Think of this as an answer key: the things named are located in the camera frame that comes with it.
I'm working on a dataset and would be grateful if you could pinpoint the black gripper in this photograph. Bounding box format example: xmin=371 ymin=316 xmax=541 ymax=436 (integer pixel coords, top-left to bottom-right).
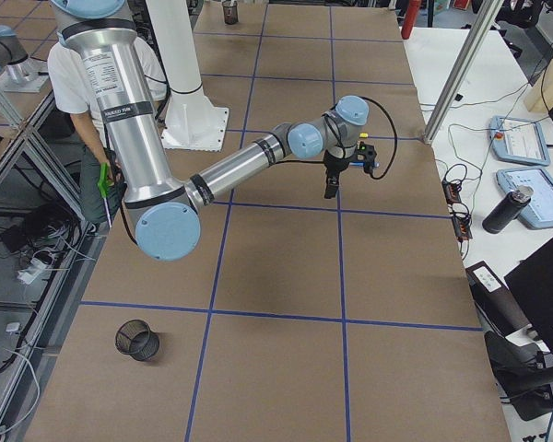
xmin=324 ymin=143 xmax=378 ymax=199

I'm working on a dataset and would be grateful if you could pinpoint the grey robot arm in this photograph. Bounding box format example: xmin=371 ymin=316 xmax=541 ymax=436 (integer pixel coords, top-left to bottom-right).
xmin=53 ymin=1 xmax=376 ymax=261
xmin=0 ymin=25 xmax=48 ymax=93

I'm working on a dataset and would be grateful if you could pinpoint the black water bottle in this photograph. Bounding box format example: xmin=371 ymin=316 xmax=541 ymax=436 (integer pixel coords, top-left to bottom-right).
xmin=482 ymin=185 xmax=534 ymax=234

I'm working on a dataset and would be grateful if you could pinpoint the red fire extinguisher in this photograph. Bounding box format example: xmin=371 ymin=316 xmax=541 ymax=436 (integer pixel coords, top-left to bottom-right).
xmin=401 ymin=0 xmax=421 ymax=40

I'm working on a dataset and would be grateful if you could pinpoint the blue teach pendant far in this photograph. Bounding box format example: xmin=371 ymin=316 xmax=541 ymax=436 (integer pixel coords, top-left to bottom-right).
xmin=489 ymin=115 xmax=550 ymax=166

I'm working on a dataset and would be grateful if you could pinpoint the blue teach pendant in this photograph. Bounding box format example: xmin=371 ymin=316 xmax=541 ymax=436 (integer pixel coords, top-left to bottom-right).
xmin=489 ymin=115 xmax=550 ymax=166
xmin=496 ymin=166 xmax=553 ymax=229

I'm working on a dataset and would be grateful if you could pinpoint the left black mesh pen cup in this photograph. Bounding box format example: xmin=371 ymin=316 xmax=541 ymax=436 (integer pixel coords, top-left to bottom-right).
xmin=221 ymin=0 xmax=239 ymax=25

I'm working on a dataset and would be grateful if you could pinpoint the black mesh pen cup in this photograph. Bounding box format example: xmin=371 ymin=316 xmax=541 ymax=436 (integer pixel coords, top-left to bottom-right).
xmin=114 ymin=320 xmax=159 ymax=362
xmin=221 ymin=0 xmax=239 ymax=25

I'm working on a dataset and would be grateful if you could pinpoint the blue teach pendant near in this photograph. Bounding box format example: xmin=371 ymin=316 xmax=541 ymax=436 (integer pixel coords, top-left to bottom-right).
xmin=496 ymin=166 xmax=553 ymax=229

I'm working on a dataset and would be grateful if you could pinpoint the black computer monitor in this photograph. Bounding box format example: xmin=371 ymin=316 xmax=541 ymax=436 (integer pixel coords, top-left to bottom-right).
xmin=505 ymin=238 xmax=553 ymax=354

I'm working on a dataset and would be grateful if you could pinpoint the right black mesh pen cup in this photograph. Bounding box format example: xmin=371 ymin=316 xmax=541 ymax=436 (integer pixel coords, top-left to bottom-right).
xmin=114 ymin=320 xmax=159 ymax=362

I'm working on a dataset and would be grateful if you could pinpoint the seated person white shirt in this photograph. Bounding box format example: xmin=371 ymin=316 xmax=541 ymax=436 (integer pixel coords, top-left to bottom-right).
xmin=48 ymin=32 xmax=179 ymax=225

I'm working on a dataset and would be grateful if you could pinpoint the white power strip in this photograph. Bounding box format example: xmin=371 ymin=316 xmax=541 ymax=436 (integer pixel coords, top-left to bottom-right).
xmin=17 ymin=258 xmax=53 ymax=285

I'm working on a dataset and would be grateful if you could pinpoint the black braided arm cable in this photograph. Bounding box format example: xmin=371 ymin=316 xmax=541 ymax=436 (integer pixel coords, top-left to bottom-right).
xmin=119 ymin=96 xmax=399 ymax=245

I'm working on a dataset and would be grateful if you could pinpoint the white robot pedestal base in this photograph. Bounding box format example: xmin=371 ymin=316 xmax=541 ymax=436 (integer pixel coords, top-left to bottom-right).
xmin=147 ymin=0 xmax=229 ymax=152

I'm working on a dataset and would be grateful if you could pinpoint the green handled tool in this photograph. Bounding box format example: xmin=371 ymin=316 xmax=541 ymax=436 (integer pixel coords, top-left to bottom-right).
xmin=98 ymin=163 xmax=114 ymax=229

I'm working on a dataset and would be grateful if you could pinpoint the aluminium frame post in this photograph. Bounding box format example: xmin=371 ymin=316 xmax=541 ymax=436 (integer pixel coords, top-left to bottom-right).
xmin=423 ymin=0 xmax=502 ymax=145

